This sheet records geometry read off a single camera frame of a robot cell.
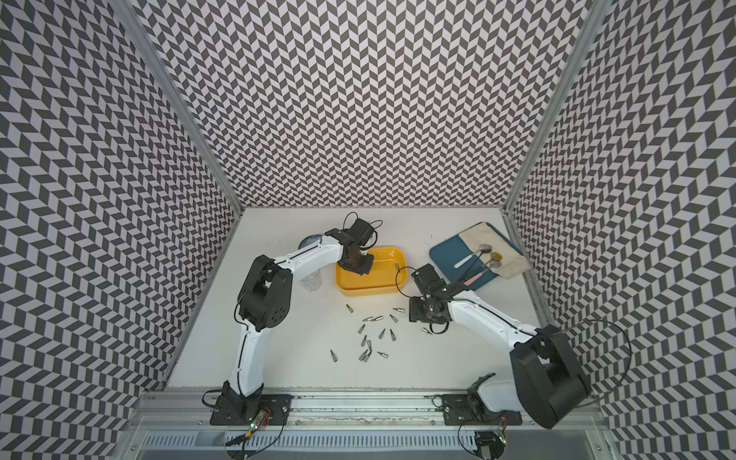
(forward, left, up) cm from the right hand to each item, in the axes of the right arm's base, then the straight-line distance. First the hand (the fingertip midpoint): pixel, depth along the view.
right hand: (420, 318), depth 85 cm
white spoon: (+28, -26, -3) cm, 39 cm away
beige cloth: (+20, -34, -1) cm, 40 cm away
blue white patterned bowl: (+29, +38, +2) cm, 48 cm away
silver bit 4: (-2, -2, -5) cm, 6 cm away
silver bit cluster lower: (-10, +17, -3) cm, 20 cm away
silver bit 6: (-3, +12, -3) cm, 13 cm away
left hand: (+18, +18, 0) cm, 26 cm away
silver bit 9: (-9, +12, -4) cm, 15 cm away
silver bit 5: (+21, +6, -4) cm, 23 cm away
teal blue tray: (+23, -21, -1) cm, 31 cm away
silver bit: (+6, +23, -4) cm, 24 cm away
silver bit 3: (+5, +6, -4) cm, 9 cm away
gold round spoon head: (+25, -31, -4) cm, 40 cm away
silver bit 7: (-3, +9, -4) cm, 10 cm away
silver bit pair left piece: (0, +16, -1) cm, 16 cm away
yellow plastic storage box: (+17, +10, -3) cm, 20 cm away
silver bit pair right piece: (+1, +13, -1) cm, 13 cm away
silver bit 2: (+2, +8, -5) cm, 10 cm away
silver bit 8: (-10, +26, -3) cm, 28 cm away
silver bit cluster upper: (-6, +17, -3) cm, 18 cm away
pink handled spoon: (+21, -29, -2) cm, 35 cm away
